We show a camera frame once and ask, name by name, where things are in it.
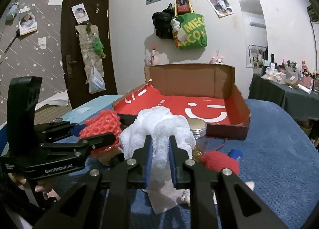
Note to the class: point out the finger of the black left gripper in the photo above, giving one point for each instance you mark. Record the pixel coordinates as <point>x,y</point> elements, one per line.
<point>55,131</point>
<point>91,143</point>

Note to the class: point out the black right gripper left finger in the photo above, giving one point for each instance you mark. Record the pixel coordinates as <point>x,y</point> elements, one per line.
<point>101,199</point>

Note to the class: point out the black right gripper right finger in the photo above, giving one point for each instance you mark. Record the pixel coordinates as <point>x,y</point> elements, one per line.
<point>218,199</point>

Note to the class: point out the red foam fruit net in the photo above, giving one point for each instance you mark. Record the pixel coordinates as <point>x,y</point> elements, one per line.
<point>107,121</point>

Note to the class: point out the red soft pouch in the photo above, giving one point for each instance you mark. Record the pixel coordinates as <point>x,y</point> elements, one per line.
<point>217,161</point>

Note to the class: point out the white mesh bath pouf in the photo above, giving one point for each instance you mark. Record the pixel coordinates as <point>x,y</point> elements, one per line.
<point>160,124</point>

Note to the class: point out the blue cloth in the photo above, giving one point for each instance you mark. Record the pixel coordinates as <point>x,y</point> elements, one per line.
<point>235,154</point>

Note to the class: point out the person's left hand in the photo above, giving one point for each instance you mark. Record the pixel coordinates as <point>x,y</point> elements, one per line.
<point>44,186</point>

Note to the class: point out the clear plastic bag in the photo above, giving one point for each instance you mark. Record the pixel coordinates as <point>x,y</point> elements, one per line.
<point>96,82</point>

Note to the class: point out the blue textured blanket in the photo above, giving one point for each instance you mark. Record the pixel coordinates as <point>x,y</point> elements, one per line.
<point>277,156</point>

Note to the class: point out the dark wooden door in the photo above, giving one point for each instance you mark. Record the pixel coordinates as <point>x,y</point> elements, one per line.
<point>81,22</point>

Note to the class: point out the glass jar with metal lid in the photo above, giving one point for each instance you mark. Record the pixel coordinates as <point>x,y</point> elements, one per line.
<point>199,129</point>

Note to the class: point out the green plush toy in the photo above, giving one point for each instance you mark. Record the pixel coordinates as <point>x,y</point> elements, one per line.
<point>98,47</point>

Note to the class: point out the red-lined cardboard box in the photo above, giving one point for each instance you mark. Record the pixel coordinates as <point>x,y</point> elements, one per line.
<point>203,91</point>

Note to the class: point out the dark cloth side table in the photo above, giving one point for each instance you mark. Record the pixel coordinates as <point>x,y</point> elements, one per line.
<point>297,103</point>

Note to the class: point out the pink plush toy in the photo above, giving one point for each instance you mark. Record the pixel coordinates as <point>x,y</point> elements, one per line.
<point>217,60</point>

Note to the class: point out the green tote bag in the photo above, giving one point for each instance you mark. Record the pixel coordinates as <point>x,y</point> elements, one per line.
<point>189,31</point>

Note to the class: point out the black bag on wall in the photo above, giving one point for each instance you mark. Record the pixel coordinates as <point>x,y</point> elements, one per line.
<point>162,22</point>

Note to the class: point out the photo poster on wall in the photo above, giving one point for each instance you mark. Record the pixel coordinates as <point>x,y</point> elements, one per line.
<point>221,7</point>

